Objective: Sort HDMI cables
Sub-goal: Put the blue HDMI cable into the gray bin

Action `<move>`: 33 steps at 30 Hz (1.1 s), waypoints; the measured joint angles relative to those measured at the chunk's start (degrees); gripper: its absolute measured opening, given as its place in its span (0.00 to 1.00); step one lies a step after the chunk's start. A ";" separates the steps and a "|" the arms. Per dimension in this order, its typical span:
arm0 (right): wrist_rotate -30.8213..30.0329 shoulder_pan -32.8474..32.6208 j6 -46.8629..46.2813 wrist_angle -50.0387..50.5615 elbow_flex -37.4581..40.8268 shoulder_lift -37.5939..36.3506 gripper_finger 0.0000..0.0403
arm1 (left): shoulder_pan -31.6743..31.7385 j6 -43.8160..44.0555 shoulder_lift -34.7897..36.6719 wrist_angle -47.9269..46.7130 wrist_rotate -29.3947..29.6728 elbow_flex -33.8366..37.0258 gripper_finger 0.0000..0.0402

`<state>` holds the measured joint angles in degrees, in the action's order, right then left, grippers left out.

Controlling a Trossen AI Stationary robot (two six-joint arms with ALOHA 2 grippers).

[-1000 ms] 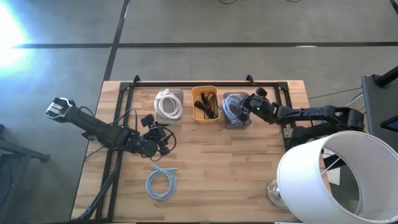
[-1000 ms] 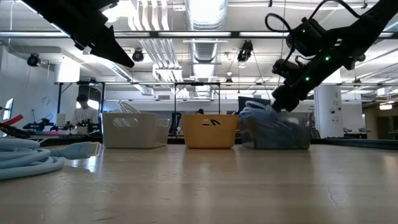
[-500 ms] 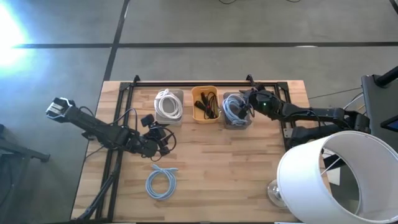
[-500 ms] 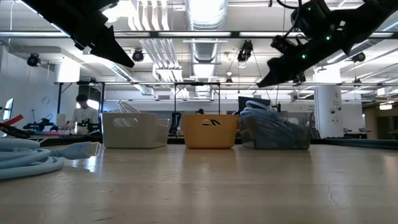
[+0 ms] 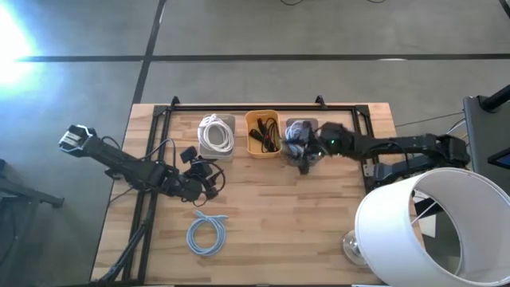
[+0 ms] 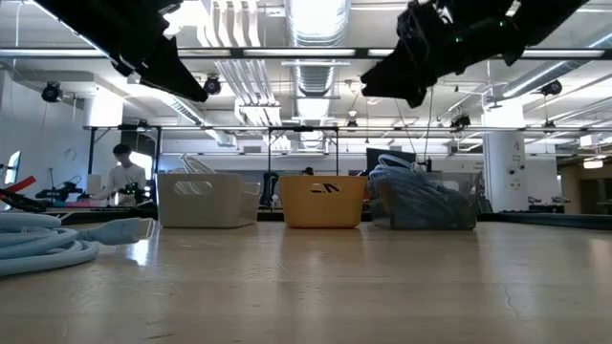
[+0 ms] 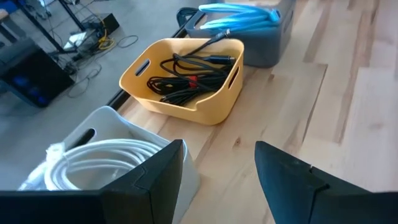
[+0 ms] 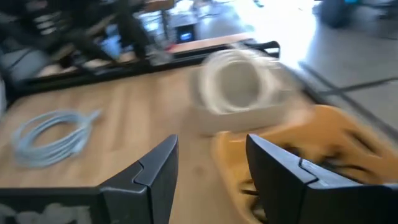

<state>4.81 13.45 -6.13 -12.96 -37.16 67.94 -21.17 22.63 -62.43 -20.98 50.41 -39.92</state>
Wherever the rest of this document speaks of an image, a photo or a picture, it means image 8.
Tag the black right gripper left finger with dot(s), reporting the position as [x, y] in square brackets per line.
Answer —
[149, 193]

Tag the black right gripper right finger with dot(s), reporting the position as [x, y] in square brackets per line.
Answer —
[289, 199]

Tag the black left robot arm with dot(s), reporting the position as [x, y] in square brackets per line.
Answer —
[77, 40]

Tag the orange plastic bin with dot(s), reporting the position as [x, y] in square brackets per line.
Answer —
[329, 130]

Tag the translucent white plastic bin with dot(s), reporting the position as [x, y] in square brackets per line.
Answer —
[242, 121]

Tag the device with blue screen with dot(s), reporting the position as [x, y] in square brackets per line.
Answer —
[186, 35]

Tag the black metal table frame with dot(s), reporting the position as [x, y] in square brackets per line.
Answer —
[93, 74]

